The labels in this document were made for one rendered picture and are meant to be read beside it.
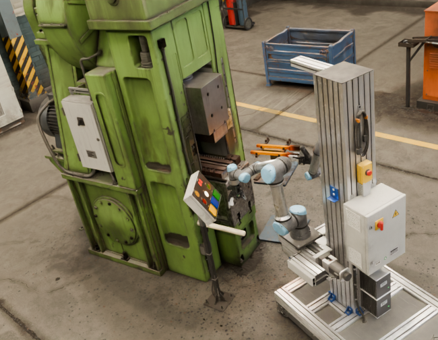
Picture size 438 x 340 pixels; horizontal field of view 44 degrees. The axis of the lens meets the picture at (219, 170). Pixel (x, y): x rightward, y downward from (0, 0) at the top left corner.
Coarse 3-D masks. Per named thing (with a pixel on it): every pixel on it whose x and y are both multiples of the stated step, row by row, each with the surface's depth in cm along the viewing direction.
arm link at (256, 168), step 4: (272, 160) 371; (284, 160) 353; (288, 160) 355; (252, 164) 393; (256, 164) 387; (260, 164) 381; (264, 164) 377; (288, 164) 353; (252, 168) 389; (256, 168) 385; (260, 168) 381; (288, 168) 354; (256, 172) 388; (260, 172) 385
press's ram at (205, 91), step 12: (204, 72) 431; (192, 84) 412; (204, 84) 408; (216, 84) 420; (192, 96) 411; (204, 96) 408; (216, 96) 422; (192, 108) 417; (204, 108) 411; (216, 108) 425; (192, 120) 424; (204, 120) 417; (216, 120) 427; (204, 132) 424
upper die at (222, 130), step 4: (224, 124) 438; (220, 128) 434; (224, 128) 439; (216, 132) 430; (220, 132) 435; (224, 132) 440; (196, 136) 438; (200, 136) 436; (204, 136) 433; (208, 136) 431; (212, 136) 428; (216, 136) 431; (220, 136) 436; (200, 140) 438; (204, 140) 435; (208, 140) 433; (212, 140) 431; (216, 140) 432
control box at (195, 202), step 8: (192, 176) 411; (200, 176) 409; (192, 184) 398; (200, 184) 402; (208, 184) 412; (192, 192) 386; (200, 192) 396; (208, 192) 406; (184, 200) 387; (192, 200) 386; (200, 200) 390; (208, 200) 400; (192, 208) 390; (200, 208) 389; (208, 208) 393; (216, 208) 403; (200, 216) 392; (208, 216) 391; (216, 216) 397; (208, 224) 395
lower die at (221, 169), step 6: (204, 156) 474; (204, 162) 463; (222, 162) 457; (228, 162) 457; (204, 168) 458; (216, 168) 452; (222, 168) 451; (204, 174) 456; (210, 174) 452; (216, 174) 448; (222, 174) 447
